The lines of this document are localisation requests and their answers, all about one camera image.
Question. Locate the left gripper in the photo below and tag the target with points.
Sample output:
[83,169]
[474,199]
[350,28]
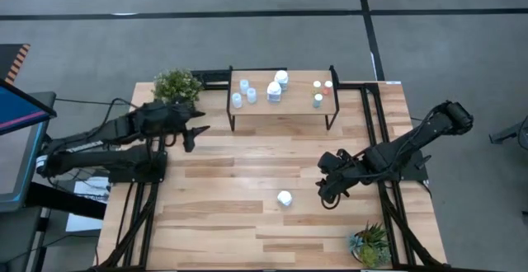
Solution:
[161,119]

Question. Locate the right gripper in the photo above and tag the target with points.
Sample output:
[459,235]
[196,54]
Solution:
[342,169]

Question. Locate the clear cup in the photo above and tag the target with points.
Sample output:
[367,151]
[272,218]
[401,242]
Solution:
[251,95]
[236,100]

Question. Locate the small translucent white bottle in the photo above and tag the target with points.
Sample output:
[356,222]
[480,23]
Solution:
[244,85]

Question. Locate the white supplement bottle blue label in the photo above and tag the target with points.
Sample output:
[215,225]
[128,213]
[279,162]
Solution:
[284,198]
[274,91]
[281,78]

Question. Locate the teal pill vial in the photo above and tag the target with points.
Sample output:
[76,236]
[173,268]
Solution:
[317,99]

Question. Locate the red-pink pill vial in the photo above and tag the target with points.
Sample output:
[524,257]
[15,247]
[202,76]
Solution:
[328,86]

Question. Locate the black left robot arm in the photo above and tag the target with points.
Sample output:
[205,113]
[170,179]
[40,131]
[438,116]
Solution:
[95,158]

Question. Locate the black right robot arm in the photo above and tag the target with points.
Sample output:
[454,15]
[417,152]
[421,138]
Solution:
[412,140]

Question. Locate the wooden shelf black legs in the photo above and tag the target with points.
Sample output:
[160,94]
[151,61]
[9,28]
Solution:
[297,107]

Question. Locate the bushy green potted plant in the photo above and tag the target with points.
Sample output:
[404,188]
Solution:
[177,85]

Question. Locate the succulent plant in pot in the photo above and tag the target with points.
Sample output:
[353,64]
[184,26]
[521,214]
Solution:
[369,244]

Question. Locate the white paper sheet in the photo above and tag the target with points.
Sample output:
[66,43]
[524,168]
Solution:
[88,198]

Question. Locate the blue-screen display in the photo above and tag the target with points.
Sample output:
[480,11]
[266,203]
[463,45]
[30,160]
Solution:
[16,111]

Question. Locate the black mat orange-striped edge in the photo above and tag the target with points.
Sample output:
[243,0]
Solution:
[14,62]

